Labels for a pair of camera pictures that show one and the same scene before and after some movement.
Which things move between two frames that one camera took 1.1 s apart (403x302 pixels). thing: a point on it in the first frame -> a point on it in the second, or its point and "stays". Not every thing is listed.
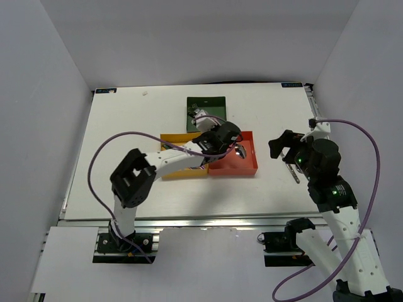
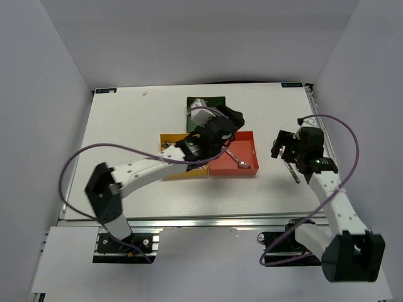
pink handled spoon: x=240 y=150 -> x=240 y=164
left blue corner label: x=106 y=90 stays
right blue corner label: x=292 y=85 stays
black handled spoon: x=285 y=150 stays
